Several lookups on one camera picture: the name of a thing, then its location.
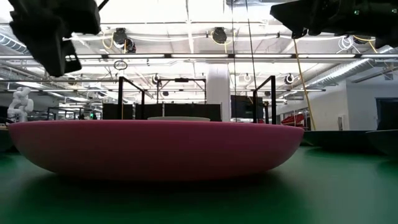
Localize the magenta plate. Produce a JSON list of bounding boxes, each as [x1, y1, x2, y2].
[[8, 119, 305, 182]]

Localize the green table mat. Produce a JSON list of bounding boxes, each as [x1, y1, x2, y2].
[[0, 146, 398, 224]]

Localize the black ceiling cable reel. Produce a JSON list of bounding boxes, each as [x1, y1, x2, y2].
[[112, 27, 137, 54], [212, 27, 228, 45]]

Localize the red storage bins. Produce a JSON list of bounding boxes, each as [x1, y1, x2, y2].
[[280, 113, 309, 129]]

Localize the black partition panel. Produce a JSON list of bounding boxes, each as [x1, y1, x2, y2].
[[102, 102, 222, 121]]

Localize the wooden shelf with black frame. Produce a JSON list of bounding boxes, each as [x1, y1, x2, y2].
[[117, 75, 277, 125]]

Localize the yellow cable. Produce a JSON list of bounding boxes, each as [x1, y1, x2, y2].
[[293, 39, 317, 131]]

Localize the black gantry frame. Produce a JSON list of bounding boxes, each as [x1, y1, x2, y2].
[[157, 77, 207, 104]]

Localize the black hanging cable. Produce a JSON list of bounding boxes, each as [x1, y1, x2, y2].
[[245, 0, 259, 91]]

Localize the dark teal plate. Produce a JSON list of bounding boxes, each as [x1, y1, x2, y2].
[[302, 129, 374, 152]]

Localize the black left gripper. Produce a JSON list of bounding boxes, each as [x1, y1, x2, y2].
[[17, 29, 83, 78]]

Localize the white plate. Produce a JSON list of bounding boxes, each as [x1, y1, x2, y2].
[[147, 116, 211, 123]]

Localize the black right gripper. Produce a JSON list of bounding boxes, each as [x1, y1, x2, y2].
[[269, 0, 330, 40]]

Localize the black monitor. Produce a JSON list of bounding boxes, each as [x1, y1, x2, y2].
[[230, 95, 264, 119]]

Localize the white pillar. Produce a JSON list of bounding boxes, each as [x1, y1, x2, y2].
[[206, 63, 231, 122]]

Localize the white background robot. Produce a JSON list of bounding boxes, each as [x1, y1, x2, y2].
[[6, 86, 34, 123]]

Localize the black plate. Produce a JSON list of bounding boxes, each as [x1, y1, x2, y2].
[[366, 129, 398, 156]]

